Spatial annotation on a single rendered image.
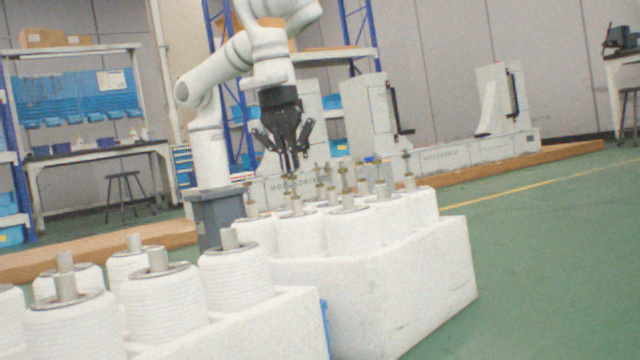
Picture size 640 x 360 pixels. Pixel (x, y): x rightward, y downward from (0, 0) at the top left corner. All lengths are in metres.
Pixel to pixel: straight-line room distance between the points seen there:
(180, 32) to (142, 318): 7.17
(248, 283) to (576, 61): 6.15
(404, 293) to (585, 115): 5.79
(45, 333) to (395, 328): 0.58
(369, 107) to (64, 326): 3.35
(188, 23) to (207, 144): 6.26
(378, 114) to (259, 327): 3.21
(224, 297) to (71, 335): 0.22
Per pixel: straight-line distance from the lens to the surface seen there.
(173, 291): 0.73
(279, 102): 1.11
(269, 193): 3.40
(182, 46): 7.80
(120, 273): 1.00
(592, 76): 6.69
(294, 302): 0.82
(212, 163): 1.68
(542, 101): 7.06
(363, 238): 1.04
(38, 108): 7.13
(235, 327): 0.75
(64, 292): 0.70
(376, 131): 3.88
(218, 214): 1.66
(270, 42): 1.12
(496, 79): 4.83
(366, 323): 1.02
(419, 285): 1.12
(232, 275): 0.80
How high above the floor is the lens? 0.36
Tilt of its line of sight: 3 degrees down
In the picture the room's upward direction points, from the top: 9 degrees counter-clockwise
